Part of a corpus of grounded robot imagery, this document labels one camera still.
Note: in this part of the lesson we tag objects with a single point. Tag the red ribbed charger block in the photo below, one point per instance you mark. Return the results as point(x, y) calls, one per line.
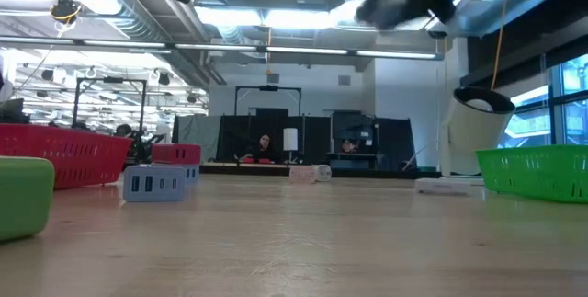
point(176, 153)

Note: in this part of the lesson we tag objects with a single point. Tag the pink charger block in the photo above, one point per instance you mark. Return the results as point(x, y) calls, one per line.
point(302, 174)

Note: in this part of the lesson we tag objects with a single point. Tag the lavender USB charger block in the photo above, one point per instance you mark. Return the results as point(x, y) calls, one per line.
point(177, 173)

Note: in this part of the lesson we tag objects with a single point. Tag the green charger block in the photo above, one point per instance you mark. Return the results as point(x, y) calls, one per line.
point(23, 200)

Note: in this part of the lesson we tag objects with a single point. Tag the long ceiling light strip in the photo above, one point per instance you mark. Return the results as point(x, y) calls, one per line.
point(303, 50)

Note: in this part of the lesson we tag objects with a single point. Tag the black ceiling spotlight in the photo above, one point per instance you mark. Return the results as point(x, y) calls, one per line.
point(164, 78)

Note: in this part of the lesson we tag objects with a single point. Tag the black partition panel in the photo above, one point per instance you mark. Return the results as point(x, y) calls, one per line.
point(395, 140)

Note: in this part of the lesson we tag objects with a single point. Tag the person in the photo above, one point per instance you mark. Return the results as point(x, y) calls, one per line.
point(124, 130)
point(348, 146)
point(264, 147)

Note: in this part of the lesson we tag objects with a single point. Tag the black curtain partition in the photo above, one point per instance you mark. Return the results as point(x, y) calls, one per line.
point(317, 140)

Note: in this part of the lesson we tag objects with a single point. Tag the white cylinder lamp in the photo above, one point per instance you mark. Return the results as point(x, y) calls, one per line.
point(290, 139)

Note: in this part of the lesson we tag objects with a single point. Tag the grey cloth screen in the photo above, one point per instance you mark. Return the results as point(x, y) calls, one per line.
point(197, 136)

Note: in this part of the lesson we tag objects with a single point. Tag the white flat charger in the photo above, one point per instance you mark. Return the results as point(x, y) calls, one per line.
point(441, 186)

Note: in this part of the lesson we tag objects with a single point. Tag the green plastic basket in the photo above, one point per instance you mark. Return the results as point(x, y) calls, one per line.
point(528, 173)

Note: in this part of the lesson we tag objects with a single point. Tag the black background equipment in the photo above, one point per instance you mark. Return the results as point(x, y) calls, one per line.
point(11, 112)

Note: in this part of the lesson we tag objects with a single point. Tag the red plastic basket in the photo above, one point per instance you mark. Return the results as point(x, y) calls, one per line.
point(69, 159)

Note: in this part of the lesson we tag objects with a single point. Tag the black frame stand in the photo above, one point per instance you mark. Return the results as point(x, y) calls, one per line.
point(110, 79)
point(268, 87)

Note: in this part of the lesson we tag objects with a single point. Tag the glass window wall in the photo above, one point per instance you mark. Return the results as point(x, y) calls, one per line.
point(574, 76)

